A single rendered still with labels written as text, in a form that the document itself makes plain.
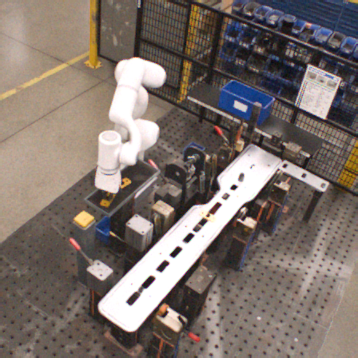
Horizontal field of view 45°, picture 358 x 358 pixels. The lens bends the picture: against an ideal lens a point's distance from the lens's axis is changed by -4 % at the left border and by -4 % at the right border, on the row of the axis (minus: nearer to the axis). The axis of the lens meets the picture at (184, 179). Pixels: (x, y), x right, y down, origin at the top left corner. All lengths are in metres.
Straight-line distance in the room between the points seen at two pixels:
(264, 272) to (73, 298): 0.97
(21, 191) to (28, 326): 1.73
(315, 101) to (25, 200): 2.25
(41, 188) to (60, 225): 1.25
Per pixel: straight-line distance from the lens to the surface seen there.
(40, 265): 2.28
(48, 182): 3.69
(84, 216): 1.85
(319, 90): 2.71
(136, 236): 1.90
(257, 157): 2.54
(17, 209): 3.51
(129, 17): 4.66
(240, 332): 2.15
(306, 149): 2.68
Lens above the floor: 2.54
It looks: 42 degrees down
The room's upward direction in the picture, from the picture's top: 11 degrees clockwise
